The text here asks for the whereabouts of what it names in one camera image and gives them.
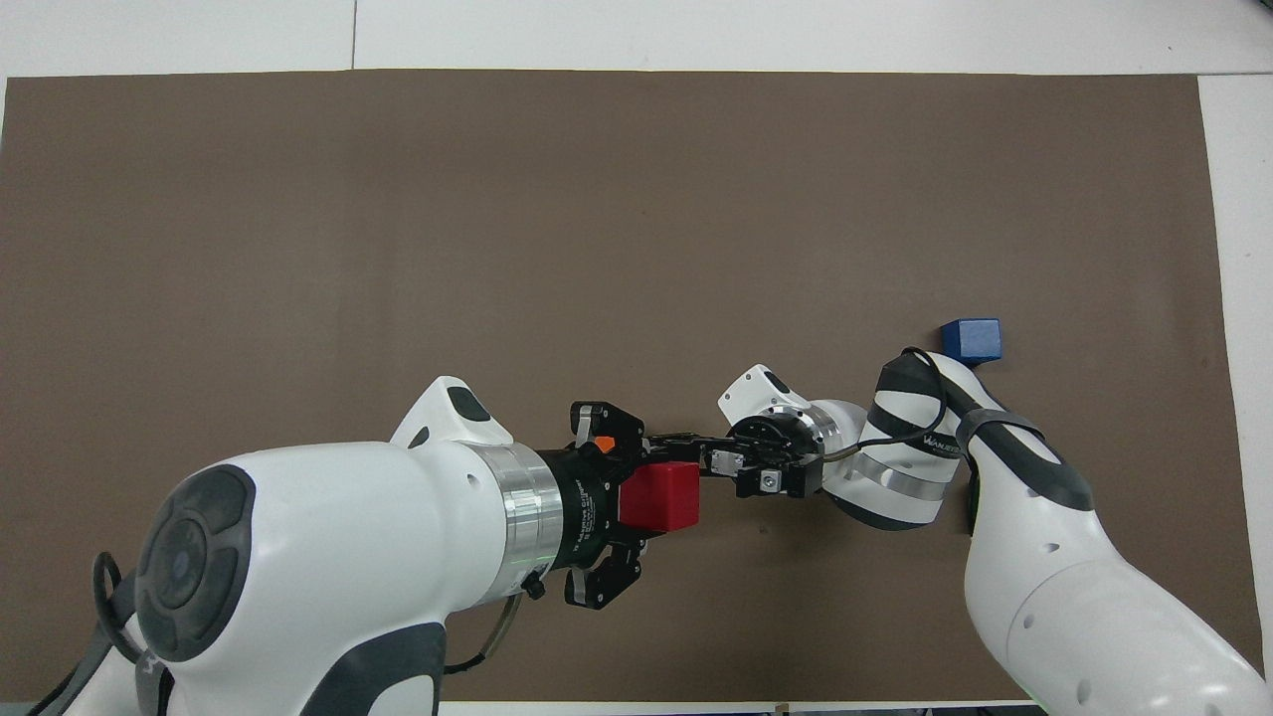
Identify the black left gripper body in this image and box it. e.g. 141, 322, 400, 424
537, 443, 647, 576

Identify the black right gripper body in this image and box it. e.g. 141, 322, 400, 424
734, 412, 827, 501

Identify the red wooden block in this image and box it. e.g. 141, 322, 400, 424
618, 460, 701, 534

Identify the blue wooden block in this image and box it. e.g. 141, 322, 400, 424
940, 317, 1003, 366

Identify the brown table mat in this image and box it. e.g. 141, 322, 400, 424
0, 69, 1270, 706

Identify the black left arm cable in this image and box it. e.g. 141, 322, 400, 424
25, 551, 176, 716

